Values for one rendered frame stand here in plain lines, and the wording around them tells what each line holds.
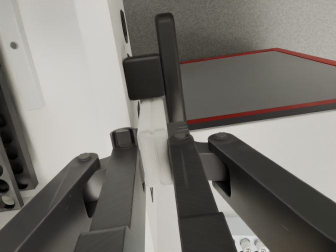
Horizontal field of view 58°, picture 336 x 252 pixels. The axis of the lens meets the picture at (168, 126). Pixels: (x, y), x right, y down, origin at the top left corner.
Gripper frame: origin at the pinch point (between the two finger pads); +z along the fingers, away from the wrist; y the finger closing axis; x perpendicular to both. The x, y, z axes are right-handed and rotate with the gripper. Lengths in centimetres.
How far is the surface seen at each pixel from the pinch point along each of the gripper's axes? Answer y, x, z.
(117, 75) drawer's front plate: -1.6, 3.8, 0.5
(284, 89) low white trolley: 22.2, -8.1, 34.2
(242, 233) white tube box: 8.3, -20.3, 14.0
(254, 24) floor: 36, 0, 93
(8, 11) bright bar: -10.0, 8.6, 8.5
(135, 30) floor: -5, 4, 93
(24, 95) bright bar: -10.8, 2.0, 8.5
